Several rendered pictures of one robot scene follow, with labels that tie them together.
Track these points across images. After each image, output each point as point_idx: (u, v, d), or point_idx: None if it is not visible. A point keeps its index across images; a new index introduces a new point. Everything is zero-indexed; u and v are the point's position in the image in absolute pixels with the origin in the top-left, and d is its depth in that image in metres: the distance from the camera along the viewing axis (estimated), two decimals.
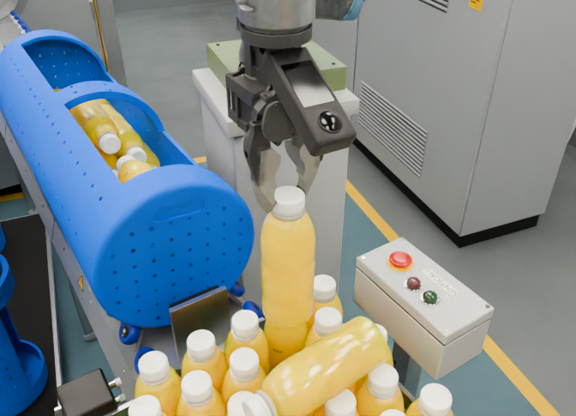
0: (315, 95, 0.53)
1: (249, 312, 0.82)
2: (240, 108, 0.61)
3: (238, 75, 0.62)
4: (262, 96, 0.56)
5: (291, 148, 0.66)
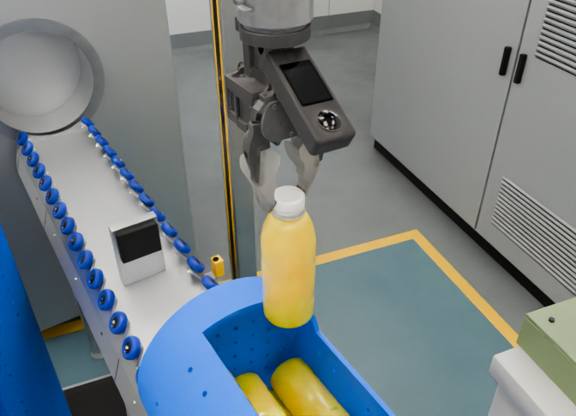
0: (313, 94, 0.53)
1: None
2: (239, 108, 0.61)
3: (237, 75, 0.62)
4: (261, 96, 0.56)
5: (291, 148, 0.66)
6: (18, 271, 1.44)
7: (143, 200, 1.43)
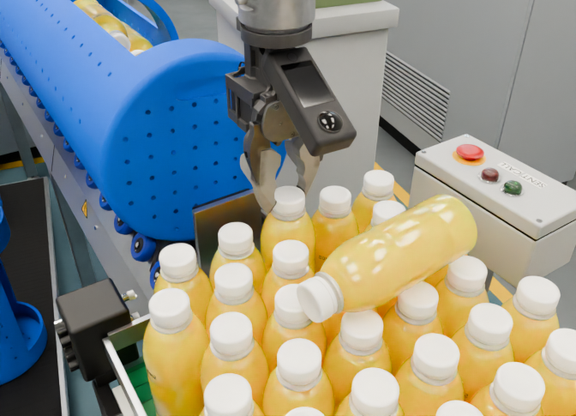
0: (315, 95, 0.53)
1: (292, 188, 0.66)
2: (240, 108, 0.61)
3: (238, 75, 0.62)
4: (262, 96, 0.56)
5: (291, 148, 0.66)
6: None
7: None
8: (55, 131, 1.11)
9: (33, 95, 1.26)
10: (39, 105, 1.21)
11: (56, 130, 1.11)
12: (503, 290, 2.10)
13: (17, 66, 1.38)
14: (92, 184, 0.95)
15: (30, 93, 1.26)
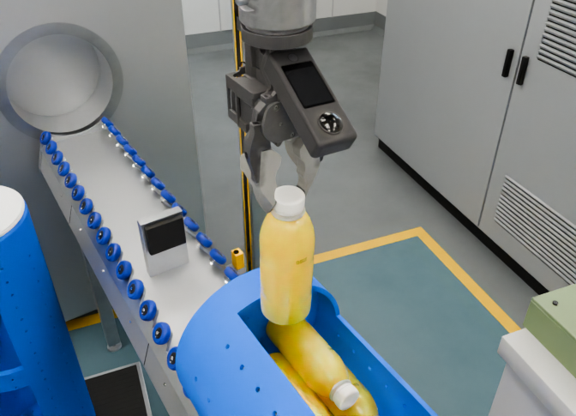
0: (315, 96, 0.53)
1: (292, 188, 0.65)
2: (240, 108, 0.61)
3: (238, 75, 0.61)
4: (262, 97, 0.56)
5: (291, 148, 0.66)
6: (46, 264, 1.51)
7: (165, 196, 1.50)
8: None
9: None
10: None
11: None
12: None
13: None
14: None
15: None
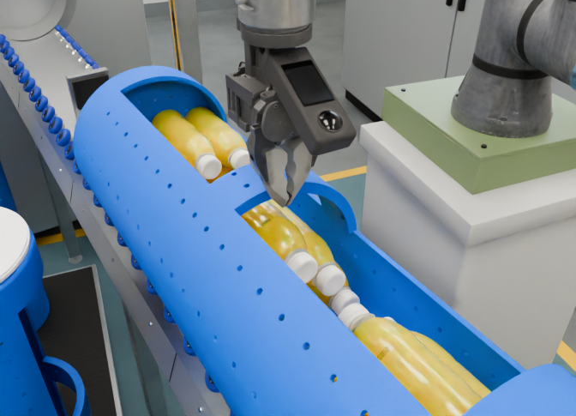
0: (315, 94, 0.53)
1: (219, 166, 0.94)
2: (240, 108, 0.61)
3: (238, 75, 0.62)
4: (262, 96, 0.56)
5: None
6: None
7: None
8: (188, 350, 0.82)
9: (138, 269, 0.98)
10: (153, 292, 0.92)
11: (189, 349, 0.82)
12: None
13: (107, 214, 1.09)
14: None
15: (135, 266, 0.98)
